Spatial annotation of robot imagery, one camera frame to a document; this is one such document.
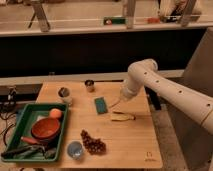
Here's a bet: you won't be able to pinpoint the grey metal post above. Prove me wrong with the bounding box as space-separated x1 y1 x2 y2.
31 0 50 32

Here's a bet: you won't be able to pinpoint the orange carrot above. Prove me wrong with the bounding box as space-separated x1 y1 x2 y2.
21 136 42 145

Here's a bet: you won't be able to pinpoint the red bowl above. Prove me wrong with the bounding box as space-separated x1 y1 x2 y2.
31 118 61 139

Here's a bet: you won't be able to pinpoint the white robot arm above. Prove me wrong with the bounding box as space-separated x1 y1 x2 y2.
120 59 213 135

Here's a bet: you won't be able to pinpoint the yellow banana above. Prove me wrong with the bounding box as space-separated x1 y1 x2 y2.
110 112 136 121

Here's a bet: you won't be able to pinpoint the small metal cup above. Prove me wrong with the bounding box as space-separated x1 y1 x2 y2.
85 80 95 92

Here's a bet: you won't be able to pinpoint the green sponge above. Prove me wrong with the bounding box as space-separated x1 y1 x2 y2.
94 97 108 114

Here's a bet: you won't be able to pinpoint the black cables at left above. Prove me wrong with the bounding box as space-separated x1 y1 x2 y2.
0 85 18 148

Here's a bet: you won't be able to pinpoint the orange fruit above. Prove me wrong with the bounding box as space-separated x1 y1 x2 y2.
49 108 62 119

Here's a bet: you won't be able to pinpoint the green box with red button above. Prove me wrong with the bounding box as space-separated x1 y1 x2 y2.
103 17 126 25

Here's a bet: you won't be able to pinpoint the blue cup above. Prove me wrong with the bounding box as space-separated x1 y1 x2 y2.
67 141 83 160

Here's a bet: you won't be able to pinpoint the dark utensils in tray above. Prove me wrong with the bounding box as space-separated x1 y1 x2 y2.
1 144 56 159

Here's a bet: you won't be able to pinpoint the bunch of red grapes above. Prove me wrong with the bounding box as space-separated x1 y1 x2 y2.
81 130 106 155

